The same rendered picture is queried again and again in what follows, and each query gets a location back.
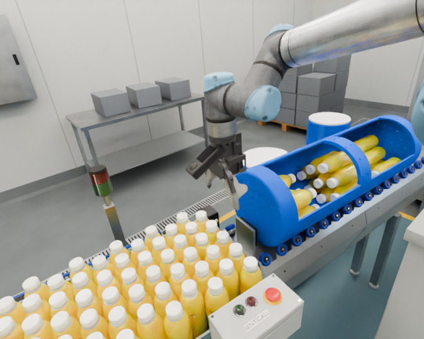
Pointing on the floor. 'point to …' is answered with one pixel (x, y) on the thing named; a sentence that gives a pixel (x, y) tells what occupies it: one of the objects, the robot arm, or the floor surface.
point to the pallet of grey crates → (312, 91)
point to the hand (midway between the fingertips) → (220, 200)
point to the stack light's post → (114, 223)
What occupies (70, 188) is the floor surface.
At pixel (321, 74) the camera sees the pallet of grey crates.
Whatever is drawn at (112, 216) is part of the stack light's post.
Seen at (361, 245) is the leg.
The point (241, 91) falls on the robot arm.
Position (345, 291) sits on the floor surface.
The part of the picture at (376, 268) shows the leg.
